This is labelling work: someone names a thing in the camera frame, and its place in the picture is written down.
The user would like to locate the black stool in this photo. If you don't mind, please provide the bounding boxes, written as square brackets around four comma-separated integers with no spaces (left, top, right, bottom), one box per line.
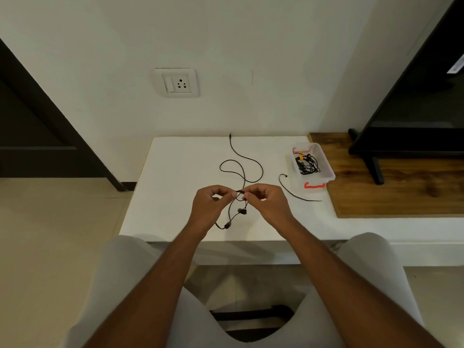
[210,304,295,342]

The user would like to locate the clear box with red clips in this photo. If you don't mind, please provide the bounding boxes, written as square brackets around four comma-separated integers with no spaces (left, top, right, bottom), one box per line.
[290,142,336,191]

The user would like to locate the person's right forearm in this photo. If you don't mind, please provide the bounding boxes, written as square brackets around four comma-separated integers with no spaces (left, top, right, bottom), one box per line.
[279,220,445,348]

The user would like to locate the white wall socket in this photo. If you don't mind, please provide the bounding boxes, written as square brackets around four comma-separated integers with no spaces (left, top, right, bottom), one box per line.
[154,68,200,98]

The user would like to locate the person's right hand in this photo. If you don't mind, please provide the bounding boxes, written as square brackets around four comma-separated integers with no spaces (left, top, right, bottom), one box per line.
[241,183,296,237]

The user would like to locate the person's left hand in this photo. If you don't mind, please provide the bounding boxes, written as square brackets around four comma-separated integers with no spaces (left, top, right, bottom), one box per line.
[188,184,244,237]

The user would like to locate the short black cable tie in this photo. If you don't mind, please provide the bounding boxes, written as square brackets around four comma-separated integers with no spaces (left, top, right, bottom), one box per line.
[278,174,323,203]

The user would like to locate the dark brown door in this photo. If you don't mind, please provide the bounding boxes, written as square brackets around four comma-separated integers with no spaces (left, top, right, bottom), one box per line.
[0,79,109,179]

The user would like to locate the black door frame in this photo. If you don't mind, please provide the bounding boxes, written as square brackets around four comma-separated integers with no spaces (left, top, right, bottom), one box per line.
[0,38,138,193]

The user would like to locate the black earphones with yellow tie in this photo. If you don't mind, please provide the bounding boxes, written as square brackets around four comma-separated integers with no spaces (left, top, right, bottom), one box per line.
[293,152,322,176]

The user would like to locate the wooden cabinet top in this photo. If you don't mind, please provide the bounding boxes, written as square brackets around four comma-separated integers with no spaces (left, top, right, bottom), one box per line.
[308,132,464,219]

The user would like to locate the black television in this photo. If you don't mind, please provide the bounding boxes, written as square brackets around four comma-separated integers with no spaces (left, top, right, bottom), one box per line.
[348,0,464,186]

